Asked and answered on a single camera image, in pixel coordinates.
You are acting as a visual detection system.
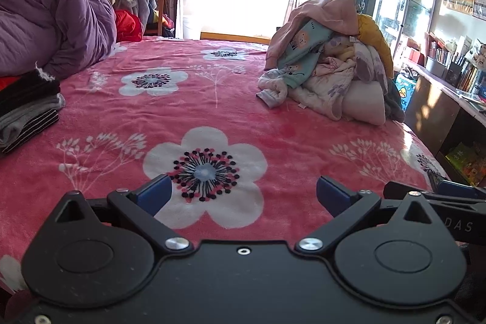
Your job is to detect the red garment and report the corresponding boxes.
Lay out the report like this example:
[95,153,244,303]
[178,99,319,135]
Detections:
[115,10,142,42]

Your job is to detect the white purple floral garment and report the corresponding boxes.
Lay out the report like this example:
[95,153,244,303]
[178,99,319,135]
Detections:
[256,35,389,121]

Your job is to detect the folded dark clothes stack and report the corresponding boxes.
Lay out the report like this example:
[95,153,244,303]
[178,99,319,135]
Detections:
[0,68,65,156]

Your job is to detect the purple quilt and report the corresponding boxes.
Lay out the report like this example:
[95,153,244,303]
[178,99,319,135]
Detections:
[1,0,116,80]

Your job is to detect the teal printed pajama garment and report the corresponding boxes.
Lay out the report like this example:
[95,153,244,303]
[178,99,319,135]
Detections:
[277,20,334,89]

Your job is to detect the cluttered desk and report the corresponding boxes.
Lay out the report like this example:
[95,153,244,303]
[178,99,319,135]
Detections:
[404,33,485,183]

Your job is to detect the mustard yellow garment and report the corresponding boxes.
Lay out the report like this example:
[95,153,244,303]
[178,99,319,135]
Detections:
[358,14,394,78]

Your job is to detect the pink sweatshirt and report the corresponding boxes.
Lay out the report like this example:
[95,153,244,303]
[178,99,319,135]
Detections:
[265,0,359,70]

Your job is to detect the pink floral bed blanket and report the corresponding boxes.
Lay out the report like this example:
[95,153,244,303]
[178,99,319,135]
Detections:
[1,39,443,316]

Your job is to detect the wooden chair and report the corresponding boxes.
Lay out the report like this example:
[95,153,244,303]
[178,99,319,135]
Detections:
[144,0,166,36]

